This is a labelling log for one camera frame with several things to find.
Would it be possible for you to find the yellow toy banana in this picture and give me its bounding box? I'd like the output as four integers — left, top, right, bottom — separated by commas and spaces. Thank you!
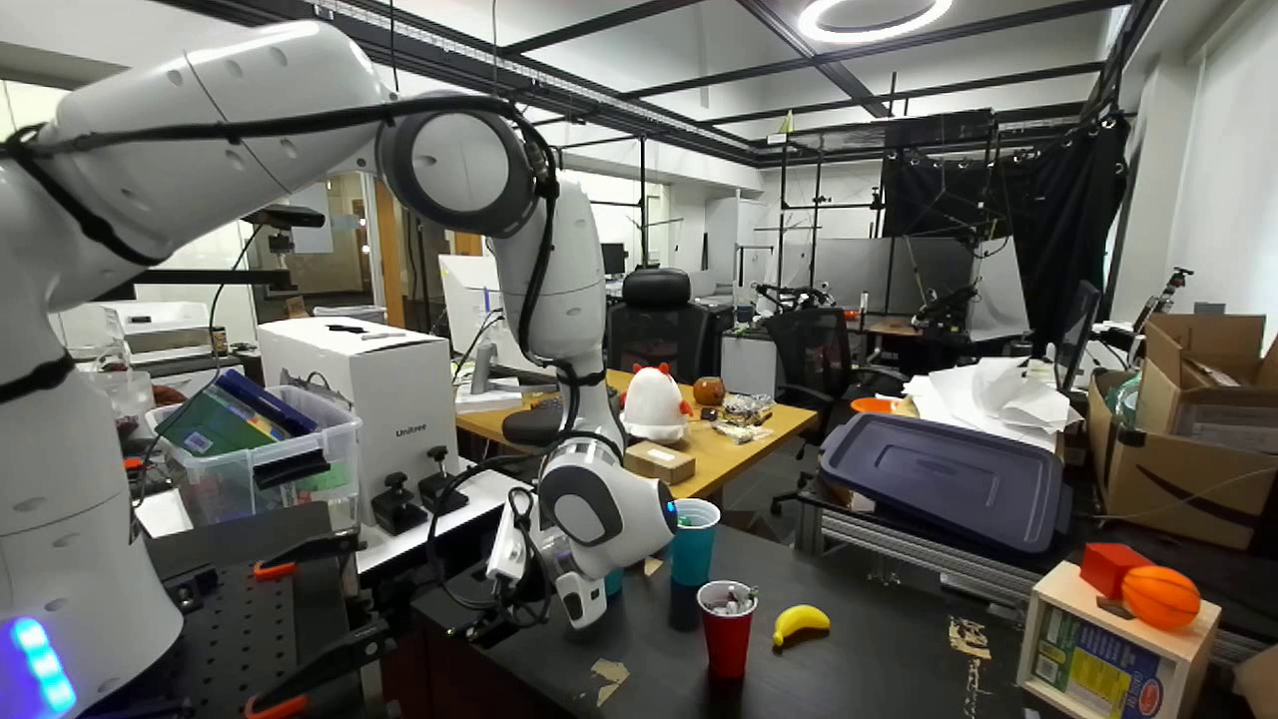
767, 597, 840, 653

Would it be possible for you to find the tan flat box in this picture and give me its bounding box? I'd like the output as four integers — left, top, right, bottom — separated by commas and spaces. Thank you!
623, 439, 701, 488

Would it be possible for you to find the dark blue tote lid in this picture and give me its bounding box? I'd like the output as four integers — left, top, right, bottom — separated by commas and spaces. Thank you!
815, 412, 1071, 560

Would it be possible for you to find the black hand controller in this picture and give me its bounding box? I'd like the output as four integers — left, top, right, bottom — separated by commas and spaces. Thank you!
368, 465, 432, 540
414, 459, 476, 521

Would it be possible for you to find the green book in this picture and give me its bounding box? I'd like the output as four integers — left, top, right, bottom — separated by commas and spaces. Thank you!
156, 383, 281, 459

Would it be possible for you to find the black curtain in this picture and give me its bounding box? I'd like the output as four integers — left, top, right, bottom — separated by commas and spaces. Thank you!
880, 107, 1139, 352

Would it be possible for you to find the green bottle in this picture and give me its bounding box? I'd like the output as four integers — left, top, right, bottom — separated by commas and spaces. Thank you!
1112, 360, 1152, 429

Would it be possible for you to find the white side table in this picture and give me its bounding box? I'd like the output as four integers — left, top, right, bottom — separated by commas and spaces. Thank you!
127, 456, 531, 579

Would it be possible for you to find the white paper pile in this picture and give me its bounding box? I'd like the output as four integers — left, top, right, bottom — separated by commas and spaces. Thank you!
898, 352, 1085, 449

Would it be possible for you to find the white hard hat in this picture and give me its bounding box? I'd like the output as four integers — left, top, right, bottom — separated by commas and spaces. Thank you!
614, 362, 697, 445

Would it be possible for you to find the red plastic cup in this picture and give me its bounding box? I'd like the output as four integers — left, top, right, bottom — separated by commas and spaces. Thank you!
693, 575, 764, 686

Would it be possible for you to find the red toy block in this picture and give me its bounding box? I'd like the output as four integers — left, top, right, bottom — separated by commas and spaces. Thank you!
1073, 540, 1152, 601

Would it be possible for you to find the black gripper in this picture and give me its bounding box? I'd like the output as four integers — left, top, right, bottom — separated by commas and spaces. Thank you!
456, 545, 581, 637

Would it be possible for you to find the ring ceiling light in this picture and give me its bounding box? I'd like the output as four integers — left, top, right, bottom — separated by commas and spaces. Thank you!
790, 0, 963, 53

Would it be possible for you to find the black clamp orange handle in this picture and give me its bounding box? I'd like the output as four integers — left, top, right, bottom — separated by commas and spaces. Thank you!
241, 525, 368, 589
241, 620, 393, 719

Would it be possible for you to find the brown ball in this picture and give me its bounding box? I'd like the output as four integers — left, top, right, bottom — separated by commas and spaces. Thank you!
686, 370, 731, 415

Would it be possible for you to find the white backed monitor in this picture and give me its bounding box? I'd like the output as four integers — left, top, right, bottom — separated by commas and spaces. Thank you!
436, 250, 542, 396

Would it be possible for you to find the black office chair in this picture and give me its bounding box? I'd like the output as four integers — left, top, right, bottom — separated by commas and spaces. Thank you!
605, 264, 719, 385
759, 299, 858, 415

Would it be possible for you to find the wooden desk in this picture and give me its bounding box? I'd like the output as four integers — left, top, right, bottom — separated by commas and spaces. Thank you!
456, 362, 823, 507

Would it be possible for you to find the white carton box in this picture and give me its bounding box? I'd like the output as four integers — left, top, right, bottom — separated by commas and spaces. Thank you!
255, 310, 462, 517

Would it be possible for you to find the wooden toy box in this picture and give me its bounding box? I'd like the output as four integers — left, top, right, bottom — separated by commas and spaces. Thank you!
1015, 553, 1225, 719

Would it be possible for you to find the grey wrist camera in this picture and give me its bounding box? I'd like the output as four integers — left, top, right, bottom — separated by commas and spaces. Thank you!
485, 484, 541, 588

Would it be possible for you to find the orange toy ball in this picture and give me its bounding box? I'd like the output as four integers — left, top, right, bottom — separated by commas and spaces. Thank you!
1117, 560, 1205, 637

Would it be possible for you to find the open cardboard box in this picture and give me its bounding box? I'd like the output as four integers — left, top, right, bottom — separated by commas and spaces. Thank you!
1139, 307, 1269, 396

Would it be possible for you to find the clear round container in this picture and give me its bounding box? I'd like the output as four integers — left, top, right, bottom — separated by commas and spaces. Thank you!
713, 385, 778, 441

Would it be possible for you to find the blue book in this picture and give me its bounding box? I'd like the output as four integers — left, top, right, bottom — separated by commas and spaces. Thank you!
208, 367, 324, 439

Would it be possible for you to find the black perforated metal cart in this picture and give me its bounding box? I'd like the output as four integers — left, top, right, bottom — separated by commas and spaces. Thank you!
137, 511, 402, 719

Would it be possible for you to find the clear plastic bin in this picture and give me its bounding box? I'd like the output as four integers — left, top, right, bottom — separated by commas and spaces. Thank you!
152, 378, 368, 529

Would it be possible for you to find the large cardboard box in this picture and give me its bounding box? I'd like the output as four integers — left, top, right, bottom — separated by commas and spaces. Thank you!
1084, 370, 1278, 553

